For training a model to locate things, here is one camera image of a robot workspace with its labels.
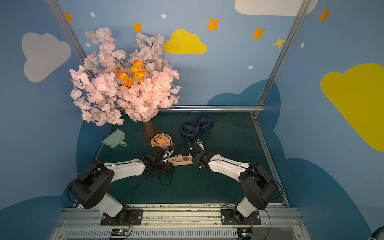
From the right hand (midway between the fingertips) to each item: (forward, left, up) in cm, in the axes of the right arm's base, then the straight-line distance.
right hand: (200, 155), depth 92 cm
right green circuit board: (-38, -23, -7) cm, 45 cm away
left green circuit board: (-42, +38, -6) cm, 57 cm away
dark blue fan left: (+17, +9, +3) cm, 19 cm away
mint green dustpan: (+12, +63, -5) cm, 64 cm away
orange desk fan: (+7, +24, +4) cm, 26 cm away
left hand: (-4, +20, -4) cm, 21 cm away
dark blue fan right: (+25, -2, +3) cm, 25 cm away
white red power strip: (-3, +9, -3) cm, 10 cm away
